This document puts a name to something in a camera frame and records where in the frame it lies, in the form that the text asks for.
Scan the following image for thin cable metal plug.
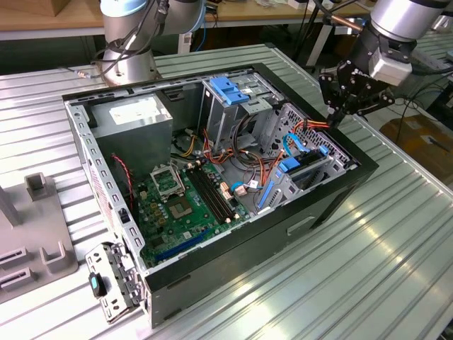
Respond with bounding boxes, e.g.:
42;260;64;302
69;67;107;79

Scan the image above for orange red power wire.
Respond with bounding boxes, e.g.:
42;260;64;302
296;119;333;137

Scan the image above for grey power supply unit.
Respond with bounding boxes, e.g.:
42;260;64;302
90;92;174;180

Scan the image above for black looped cable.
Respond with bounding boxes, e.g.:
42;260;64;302
231;112;259;167

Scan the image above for CPU socket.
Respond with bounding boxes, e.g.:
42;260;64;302
166;196;195;220

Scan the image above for blue expansion slot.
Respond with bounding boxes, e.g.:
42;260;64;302
155;227;210;263

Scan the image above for metal socket cover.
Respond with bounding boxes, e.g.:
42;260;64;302
150;164;187;199

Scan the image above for green motherboard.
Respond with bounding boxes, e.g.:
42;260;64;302
133;161;252;269

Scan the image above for black latch blue button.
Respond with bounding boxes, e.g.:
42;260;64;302
88;272;109;298

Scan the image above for perforated metal disk bay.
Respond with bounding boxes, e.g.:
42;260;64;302
254;102;358;215

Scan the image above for blue SATA wire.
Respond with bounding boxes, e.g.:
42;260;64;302
282;132;309;157

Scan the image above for grey metal slot retainer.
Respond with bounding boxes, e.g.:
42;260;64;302
84;242;148;325

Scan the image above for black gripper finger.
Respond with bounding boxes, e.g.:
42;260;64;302
341;76;396;117
318;59;355;125

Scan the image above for black open PC case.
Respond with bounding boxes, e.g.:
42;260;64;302
62;62;379;329

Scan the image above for wooden desk white frame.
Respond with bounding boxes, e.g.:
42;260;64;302
0;0;376;68

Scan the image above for red black fan wire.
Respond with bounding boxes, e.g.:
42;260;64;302
111;152;134;210

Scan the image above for black equipment box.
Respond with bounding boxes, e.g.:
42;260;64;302
426;81;453;120

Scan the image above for black RAM slot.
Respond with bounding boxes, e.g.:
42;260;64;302
190;169;231;222
198;166;238;216
185;170;227;225
194;167;234;219

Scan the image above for grey parts rack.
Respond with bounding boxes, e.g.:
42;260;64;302
0;171;81;305

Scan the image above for grey metal drive cage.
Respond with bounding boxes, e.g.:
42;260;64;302
197;69;284;149

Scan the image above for short blue wire loop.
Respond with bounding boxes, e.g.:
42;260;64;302
229;180;249;198

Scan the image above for blue plastic drive latch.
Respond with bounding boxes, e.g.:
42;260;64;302
209;76;251;106

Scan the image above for hard disk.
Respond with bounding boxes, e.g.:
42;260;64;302
258;144;330;210

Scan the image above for orange wire strands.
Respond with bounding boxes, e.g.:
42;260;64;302
257;147;285;188

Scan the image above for brown floor carton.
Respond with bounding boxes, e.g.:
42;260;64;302
380;115;453;181

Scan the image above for orange red wire bundle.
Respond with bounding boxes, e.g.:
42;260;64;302
202;127;235;166

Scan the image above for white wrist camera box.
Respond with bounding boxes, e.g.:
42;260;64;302
369;49;414;86

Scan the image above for cable with brown sleeve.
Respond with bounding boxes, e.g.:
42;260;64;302
311;0;367;32

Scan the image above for black case fan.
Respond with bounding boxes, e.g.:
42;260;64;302
105;154;139;219

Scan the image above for yellow orange wire pair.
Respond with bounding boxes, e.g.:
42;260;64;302
180;133;196;157

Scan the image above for black tripod stand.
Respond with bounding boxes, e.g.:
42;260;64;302
292;0;325;74

